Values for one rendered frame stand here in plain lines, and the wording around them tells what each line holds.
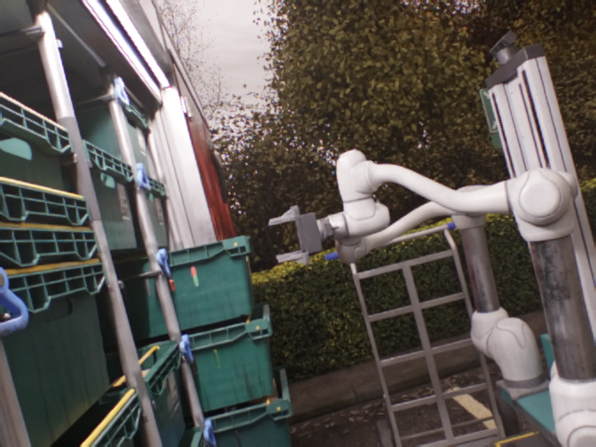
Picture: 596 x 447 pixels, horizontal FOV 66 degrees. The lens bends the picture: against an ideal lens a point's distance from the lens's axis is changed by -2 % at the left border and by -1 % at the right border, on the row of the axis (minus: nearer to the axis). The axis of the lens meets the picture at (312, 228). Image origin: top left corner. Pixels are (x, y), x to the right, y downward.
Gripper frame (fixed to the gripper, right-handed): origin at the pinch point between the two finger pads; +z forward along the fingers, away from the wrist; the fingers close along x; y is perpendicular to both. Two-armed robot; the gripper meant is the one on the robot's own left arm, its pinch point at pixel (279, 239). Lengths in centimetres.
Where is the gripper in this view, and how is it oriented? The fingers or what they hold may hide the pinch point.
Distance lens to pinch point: 156.5
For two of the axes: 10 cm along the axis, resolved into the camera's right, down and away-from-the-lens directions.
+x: -2.2, -9.8, 0.0
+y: -1.0, 0.2, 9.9
